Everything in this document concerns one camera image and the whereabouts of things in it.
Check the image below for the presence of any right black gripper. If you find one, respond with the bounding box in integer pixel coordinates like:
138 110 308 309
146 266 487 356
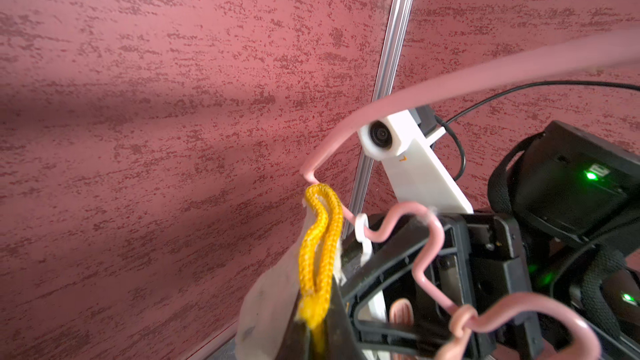
341 213 543 359

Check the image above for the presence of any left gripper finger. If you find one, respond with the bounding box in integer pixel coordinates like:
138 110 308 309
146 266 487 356
288 284 365 360

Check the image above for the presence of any white clothespin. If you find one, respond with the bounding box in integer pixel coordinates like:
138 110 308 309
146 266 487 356
352 212 388 360

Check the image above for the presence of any yellow cuff white glove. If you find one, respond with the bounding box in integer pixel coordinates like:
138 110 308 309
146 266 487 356
235 184 343 359

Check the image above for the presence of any pink clip hanger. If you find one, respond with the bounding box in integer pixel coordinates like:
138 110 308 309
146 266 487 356
277 30 639 359

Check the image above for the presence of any pink clothespin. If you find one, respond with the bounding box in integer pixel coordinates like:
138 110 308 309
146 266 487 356
388 298 414 360

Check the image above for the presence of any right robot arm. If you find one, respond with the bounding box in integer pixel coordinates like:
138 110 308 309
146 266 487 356
341 121 639 359

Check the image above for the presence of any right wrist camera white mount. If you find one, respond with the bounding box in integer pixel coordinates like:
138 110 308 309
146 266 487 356
358 110 473 214

